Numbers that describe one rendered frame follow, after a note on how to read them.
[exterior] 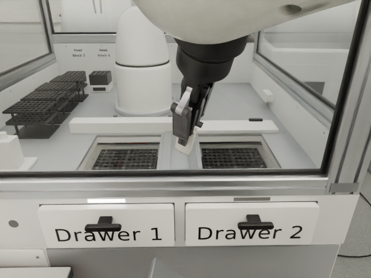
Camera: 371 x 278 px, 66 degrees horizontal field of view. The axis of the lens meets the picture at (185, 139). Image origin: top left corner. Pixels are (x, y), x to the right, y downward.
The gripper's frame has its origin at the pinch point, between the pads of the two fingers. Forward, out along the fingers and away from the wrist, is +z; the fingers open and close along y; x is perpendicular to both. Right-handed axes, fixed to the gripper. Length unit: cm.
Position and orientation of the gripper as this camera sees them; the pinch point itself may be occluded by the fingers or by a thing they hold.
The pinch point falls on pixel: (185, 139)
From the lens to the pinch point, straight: 52.1
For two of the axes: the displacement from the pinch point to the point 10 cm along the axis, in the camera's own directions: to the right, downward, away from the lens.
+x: 8.8, 4.4, -1.8
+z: -1.4, 6.0, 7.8
